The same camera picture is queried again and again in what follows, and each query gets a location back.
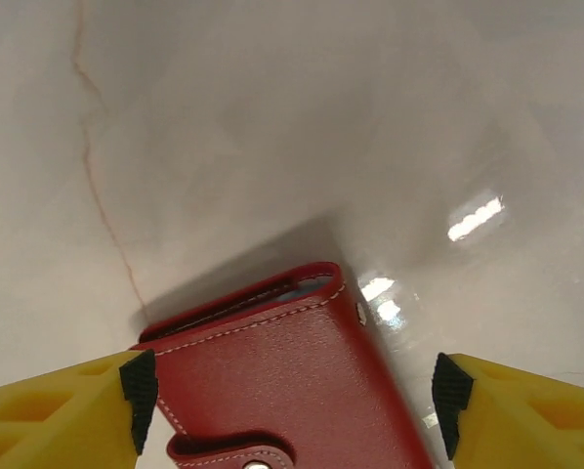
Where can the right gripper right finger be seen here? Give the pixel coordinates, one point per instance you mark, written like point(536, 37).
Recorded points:
point(531, 425)

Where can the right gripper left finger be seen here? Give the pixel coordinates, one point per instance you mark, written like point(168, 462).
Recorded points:
point(53, 425)

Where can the red leather wallet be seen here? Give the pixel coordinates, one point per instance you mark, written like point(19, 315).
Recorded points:
point(292, 381)

